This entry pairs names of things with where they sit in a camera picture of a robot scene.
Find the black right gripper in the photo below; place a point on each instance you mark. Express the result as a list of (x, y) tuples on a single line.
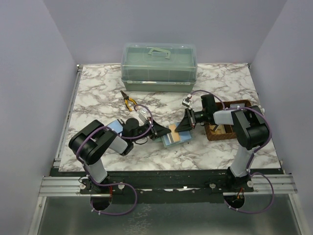
[(191, 119)]

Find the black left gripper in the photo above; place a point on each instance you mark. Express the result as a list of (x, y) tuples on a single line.
[(153, 129)]

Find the light green card holder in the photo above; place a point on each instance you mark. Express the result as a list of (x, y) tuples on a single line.
[(185, 136)]

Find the gold magnetic stripe card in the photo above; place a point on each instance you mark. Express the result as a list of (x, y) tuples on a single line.
[(173, 137)]

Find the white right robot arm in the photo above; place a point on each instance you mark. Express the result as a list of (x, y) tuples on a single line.
[(248, 124)]

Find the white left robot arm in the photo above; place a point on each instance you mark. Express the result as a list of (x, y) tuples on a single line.
[(91, 143)]

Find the brown woven basket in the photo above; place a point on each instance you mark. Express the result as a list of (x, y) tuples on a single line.
[(230, 134)]

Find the green clear-lid storage box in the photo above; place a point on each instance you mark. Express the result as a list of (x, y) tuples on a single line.
[(152, 67)]

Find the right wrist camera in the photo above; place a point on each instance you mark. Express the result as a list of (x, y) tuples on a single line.
[(187, 102)]

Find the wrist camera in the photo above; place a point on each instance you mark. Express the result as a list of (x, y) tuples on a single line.
[(187, 102), (143, 114)]

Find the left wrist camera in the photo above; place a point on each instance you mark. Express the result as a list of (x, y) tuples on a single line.
[(143, 114)]

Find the yellow handled pliers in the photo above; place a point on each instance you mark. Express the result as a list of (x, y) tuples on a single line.
[(127, 100)]

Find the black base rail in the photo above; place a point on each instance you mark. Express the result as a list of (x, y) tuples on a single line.
[(174, 186)]

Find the aluminium frame rail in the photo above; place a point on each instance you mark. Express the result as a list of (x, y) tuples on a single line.
[(61, 144)]

